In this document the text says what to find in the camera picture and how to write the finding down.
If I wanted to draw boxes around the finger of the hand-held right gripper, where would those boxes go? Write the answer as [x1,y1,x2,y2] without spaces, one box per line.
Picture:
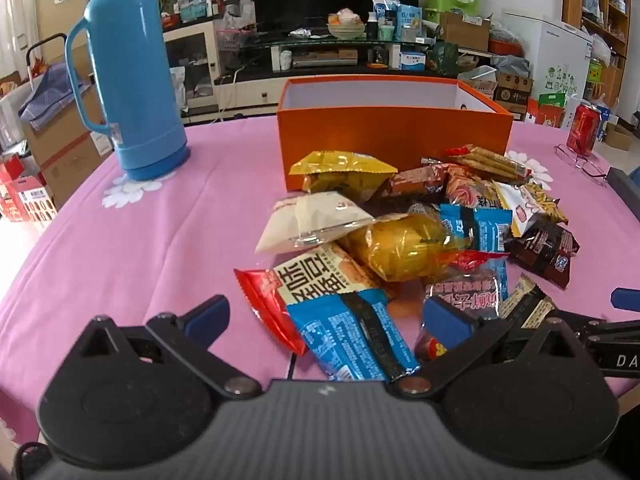
[552,310,640,345]
[611,287,640,311]

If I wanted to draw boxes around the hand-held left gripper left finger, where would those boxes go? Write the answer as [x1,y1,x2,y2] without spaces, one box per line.
[75,294,262,402]

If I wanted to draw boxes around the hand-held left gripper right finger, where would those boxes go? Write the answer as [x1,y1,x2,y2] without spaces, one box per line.
[390,296,584,402]

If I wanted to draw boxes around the pink clear snack packet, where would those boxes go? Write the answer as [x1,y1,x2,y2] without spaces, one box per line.
[424,266,507,322]

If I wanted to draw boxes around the blue snack packet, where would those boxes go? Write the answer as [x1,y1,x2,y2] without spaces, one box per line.
[439,203,514,301]
[286,289,422,383]

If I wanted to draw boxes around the red snack packet cream label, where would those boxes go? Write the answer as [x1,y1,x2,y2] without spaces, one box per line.
[234,244,397,357]

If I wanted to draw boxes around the white packet red label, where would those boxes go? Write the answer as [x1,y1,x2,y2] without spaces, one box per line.
[494,181,543,238]

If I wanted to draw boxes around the orange brown brick-print packet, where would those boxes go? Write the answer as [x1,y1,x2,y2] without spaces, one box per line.
[382,164,449,200]

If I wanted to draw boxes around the orange cardboard box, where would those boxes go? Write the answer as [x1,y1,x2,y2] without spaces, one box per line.
[276,76,515,192]

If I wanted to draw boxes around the small red packet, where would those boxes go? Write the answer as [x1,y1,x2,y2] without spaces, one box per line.
[414,329,451,363]

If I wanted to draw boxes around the black gold snack packet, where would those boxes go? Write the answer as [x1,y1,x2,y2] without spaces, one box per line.
[499,274,558,330]

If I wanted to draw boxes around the yellow wrapped cake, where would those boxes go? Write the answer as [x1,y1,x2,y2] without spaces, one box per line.
[345,211,473,285]

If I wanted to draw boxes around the dark maroon snack packet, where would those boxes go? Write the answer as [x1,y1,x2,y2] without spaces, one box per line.
[509,214,581,290]

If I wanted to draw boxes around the pink floral tablecloth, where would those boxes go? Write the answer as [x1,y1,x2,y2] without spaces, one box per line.
[0,112,640,448]

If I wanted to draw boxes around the yellow sticks snack packet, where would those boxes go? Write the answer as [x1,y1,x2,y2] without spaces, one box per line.
[520,181,570,226]

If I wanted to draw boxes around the cream snack packet clear edge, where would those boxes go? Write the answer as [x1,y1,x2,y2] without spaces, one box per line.
[254,192,375,256]

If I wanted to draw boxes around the eyeglasses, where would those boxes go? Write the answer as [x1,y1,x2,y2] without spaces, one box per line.
[554,143,610,187]

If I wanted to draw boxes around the clear cracker packet red ends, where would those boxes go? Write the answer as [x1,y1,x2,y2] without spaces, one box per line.
[444,144,533,184]

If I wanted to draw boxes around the red soda can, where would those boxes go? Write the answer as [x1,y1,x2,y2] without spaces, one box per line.
[566,101,602,158]

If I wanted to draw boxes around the red gift box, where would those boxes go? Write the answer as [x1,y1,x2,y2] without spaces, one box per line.
[0,154,60,223]

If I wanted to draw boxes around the large cardboard box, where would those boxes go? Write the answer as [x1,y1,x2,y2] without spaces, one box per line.
[22,60,115,211]

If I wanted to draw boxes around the brown printed carton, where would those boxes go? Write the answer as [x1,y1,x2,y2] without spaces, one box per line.
[494,72,534,115]

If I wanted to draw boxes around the blue thermos flask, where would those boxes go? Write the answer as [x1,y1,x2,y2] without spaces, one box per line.
[65,0,192,182]

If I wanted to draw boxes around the white glass-door cabinet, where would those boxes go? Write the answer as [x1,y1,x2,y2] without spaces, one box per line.
[161,20,222,113]

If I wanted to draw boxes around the blue striped cloth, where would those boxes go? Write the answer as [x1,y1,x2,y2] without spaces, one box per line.
[18,61,95,132]

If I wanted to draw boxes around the wooden shelf unit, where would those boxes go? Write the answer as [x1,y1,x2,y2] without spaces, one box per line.
[561,0,632,108]

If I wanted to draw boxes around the open cardboard box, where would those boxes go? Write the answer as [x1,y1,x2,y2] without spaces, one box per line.
[439,11,492,53]

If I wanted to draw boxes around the glass television stand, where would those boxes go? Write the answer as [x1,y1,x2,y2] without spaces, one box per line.
[214,27,496,88]

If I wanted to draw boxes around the blue white bag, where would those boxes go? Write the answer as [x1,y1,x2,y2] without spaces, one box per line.
[397,4,424,42]

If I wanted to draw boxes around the fruit bowl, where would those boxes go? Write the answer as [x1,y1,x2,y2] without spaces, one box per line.
[326,8,366,41]

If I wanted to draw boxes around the blue white milk pack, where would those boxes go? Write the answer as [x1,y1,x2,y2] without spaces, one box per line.
[371,0,401,27]

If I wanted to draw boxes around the beige standing air conditioner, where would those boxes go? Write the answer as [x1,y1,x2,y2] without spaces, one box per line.
[36,0,95,68]

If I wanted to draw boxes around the black trolley handle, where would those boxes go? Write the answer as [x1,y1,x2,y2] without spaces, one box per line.
[25,33,69,92]

